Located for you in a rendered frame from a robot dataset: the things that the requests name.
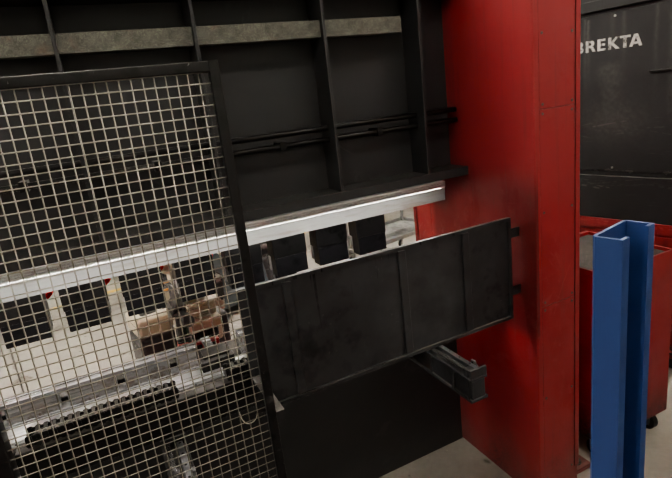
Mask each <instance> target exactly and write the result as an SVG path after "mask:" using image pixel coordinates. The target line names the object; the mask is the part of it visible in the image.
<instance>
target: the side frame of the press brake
mask: <svg viewBox="0 0 672 478"><path fill-rule="evenodd" d="M441 11H442V27H443V44H444V61H445V78H446V95H447V108H449V107H456V111H455V112H450V113H448V118H452V117H457V119H458V121H457V122H452V123H448V129H449V146H450V163H451V164H452V165H462V166H468V175H463V176H459V177H454V178H449V179H445V180H444V181H445V200H442V201H437V202H433V203H429V204H424V205H420V206H416V207H413V209H414V222H415V235H416V241H419V240H423V239H427V238H431V237H434V236H438V235H442V234H446V233H449V232H453V231H457V230H461V229H464V228H468V227H472V226H476V225H479V224H483V223H487V222H491V221H494V220H498V219H502V218H506V217H510V218H511V228H515V227H519V236H516V237H513V238H511V248H512V281H513V286H515V285H517V284H521V293H518V294H515V295H513V314H514V318H513V319H510V320H507V321H505V322H502V323H499V324H497V325H494V326H492V327H489V328H486V329H484V330H481V331H478V332H476V333H473V334H470V335H468V336H465V337H462V338H460V339H457V340H456V343H457V354H458V355H460V356H461V357H463V358H465V359H466V360H468V361H469V362H471V359H474V360H476V363H477V365H478V367H480V366H483V365H486V368H487V377H485V393H486V394H488V397H487V398H484V399H482V400H480V401H478V402H475V403H473V404H471V403H470V402H468V401H467V400H466V399H464V398H463V397H461V396H460V407H461V424H462V437H463V438H465V439H466V440H467V441H468V442H469V443H471V444H472V445H473V446H474V447H476V448H477V449H478V450H479V451H480V452H482V453H483V454H484V455H485V456H486V457H488V458H489V459H490V460H491V461H492V462H494V463H495V464H496V465H497V466H499V467H500V468H501V469H502V470H503V471H505V472H506V473H507V474H508V475H509V476H511V477H512V478H577V465H578V464H579V256H580V43H581V0H441ZM477 365H476V366H477Z"/></svg>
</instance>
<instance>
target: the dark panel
mask: <svg viewBox="0 0 672 478"><path fill-rule="evenodd" d="M255 287H256V293H257V299H258V305H259V312H260V318H261V324H262V330H263V336H264V342H265V348H266V354H267V360H268V366H269V372H270V378H271V384H272V390H273V393H274V395H275V396H276V398H277V399H278V401H279V402H280V403H281V405H284V404H286V403H289V402H292V401H294V400H297V399H300V398H302V397H305V396H308V395H310V394H313V393H316V392H318V391H321V390H324V389H326V388H329V387H332V386H334V385H337V384H340V383H342V382H345V381H348V380H350V379H353V378H356V377H358V376H361V375H364V374H366V373H369V372H372V371H374V370H377V369H380V368H382V367H385V366H388V365H390V364H393V363H396V362H398V361H401V360H404V359H406V358H409V357H412V356H414V355H417V354H420V353H422V352H425V351H428V350H430V349H433V348H436V347H438V346H441V345H444V344H446V343H449V342H452V341H454V340H457V339H460V338H462V337H465V336H468V335H470V334H473V333H476V332H478V331H481V330H484V329H486V328H489V327H492V326H494V325H497V324H499V323H502V322H505V321H507V320H510V319H513V318H514V314H513V281H512V248H511V218H510V217H506V218H502V219H498V220H494V221H491V222H487V223H483V224H479V225H476V226H472V227H468V228H464V229H461V230H457V231H453V232H449V233H446V234H442V235H438V236H434V237H431V238H427V239H423V240H419V241H416V242H412V243H408V244H404V245H401V246H397V247H393V248H389V249H386V250H382V251H378V252H374V253H371V254H367V255H363V256H359V257H356V258H352V259H348V260H344V261H341V262H337V263H333V264H330V265H326V266H322V267H318V268H314V269H311V270H307V271H303V272H299V273H296V274H292V275H288V276H284V277H281V278H277V279H273V280H269V281H266V282H262V283H258V284H255Z"/></svg>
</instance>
